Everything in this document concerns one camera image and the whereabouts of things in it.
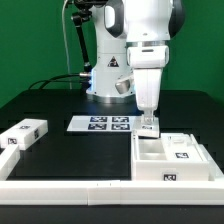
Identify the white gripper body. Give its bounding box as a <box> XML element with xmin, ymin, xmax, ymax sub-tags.
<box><xmin>133</xmin><ymin>69</ymin><xmax>162</xmax><ymax>117</ymax></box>

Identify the white cabinet body box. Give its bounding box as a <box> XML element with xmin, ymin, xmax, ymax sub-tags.
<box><xmin>131</xmin><ymin>135</ymin><xmax>209</xmax><ymax>181</ymax></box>

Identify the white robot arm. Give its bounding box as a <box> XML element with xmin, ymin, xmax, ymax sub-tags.
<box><xmin>67</xmin><ymin>0</ymin><xmax>185</xmax><ymax>125</ymax></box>

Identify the white cabinet top block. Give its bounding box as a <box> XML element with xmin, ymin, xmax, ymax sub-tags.
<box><xmin>0</xmin><ymin>119</ymin><xmax>48</xmax><ymax>150</ymax></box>

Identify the white U-shaped boundary fence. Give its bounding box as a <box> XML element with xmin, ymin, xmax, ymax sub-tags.
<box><xmin>0</xmin><ymin>145</ymin><xmax>224</xmax><ymax>205</ymax></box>

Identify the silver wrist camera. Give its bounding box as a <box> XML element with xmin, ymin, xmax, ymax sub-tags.
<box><xmin>115</xmin><ymin>75</ymin><xmax>134</xmax><ymax>95</ymax></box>

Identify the white marker base plate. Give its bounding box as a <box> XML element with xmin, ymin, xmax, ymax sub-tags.
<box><xmin>67</xmin><ymin>116</ymin><xmax>141</xmax><ymax>132</ymax></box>

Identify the white hanging cable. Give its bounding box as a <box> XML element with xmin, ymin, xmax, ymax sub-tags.
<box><xmin>61</xmin><ymin>0</ymin><xmax>74</xmax><ymax>90</ymax></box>

